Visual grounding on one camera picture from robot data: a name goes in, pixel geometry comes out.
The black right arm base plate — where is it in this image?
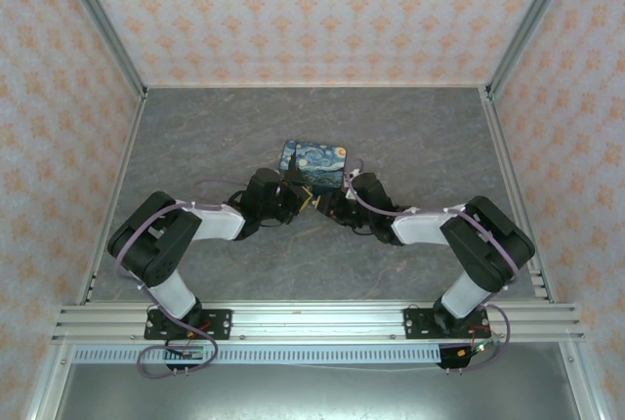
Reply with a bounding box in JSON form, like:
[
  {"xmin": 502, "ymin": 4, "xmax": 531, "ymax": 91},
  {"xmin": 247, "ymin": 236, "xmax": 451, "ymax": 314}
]
[{"xmin": 403, "ymin": 307, "xmax": 492, "ymax": 342}]

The aluminium frame corner post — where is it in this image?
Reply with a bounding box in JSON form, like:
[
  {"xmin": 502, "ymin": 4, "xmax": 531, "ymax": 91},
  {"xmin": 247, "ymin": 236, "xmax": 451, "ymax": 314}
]
[
  {"xmin": 486, "ymin": 0, "xmax": 580, "ymax": 101},
  {"xmin": 52, "ymin": 0, "xmax": 149, "ymax": 101}
]

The aluminium cross rail beam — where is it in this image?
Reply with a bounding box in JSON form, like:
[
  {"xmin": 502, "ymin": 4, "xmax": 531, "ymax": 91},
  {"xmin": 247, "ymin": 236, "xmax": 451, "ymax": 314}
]
[{"xmin": 52, "ymin": 300, "xmax": 587, "ymax": 344}]

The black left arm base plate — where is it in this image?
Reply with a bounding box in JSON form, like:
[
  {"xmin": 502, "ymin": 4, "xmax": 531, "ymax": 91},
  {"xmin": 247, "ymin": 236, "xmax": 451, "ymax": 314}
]
[{"xmin": 143, "ymin": 308, "xmax": 233, "ymax": 342}]

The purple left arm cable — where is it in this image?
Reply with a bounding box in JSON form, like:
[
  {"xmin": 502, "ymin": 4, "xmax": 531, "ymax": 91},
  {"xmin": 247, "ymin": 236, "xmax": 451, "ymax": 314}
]
[{"xmin": 114, "ymin": 177, "xmax": 255, "ymax": 380}]

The white slotted cable duct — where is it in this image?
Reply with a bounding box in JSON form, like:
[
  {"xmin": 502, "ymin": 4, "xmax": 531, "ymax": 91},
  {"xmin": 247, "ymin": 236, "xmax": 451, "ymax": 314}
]
[{"xmin": 71, "ymin": 345, "xmax": 444, "ymax": 366}]

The grey metal shelf panel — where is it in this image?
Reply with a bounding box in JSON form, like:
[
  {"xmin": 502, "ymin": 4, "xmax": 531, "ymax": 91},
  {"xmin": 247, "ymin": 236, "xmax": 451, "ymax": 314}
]
[{"xmin": 26, "ymin": 344, "xmax": 604, "ymax": 420}]

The starry night print box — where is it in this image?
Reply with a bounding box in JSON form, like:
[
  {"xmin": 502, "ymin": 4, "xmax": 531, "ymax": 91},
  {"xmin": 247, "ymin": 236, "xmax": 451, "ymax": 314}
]
[{"xmin": 276, "ymin": 140, "xmax": 350, "ymax": 192}]

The aluminium side rail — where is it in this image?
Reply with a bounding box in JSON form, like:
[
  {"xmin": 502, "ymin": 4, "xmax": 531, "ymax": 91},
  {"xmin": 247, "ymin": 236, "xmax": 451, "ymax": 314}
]
[
  {"xmin": 76, "ymin": 87, "xmax": 149, "ymax": 305},
  {"xmin": 478, "ymin": 86, "xmax": 559, "ymax": 305}
]

